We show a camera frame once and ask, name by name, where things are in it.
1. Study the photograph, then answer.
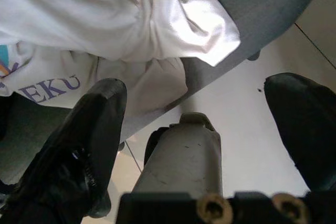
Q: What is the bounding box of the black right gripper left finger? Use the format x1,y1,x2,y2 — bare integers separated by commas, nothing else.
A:
0,78,128,224

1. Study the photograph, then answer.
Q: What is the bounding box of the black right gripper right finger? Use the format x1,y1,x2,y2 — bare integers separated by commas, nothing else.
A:
264,72,336,193

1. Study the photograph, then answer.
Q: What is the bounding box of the white printed t-shirt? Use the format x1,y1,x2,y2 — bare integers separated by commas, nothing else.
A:
0,0,251,133

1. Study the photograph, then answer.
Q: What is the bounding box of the grey fabric ottoman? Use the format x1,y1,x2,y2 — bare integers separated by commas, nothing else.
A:
0,0,332,187

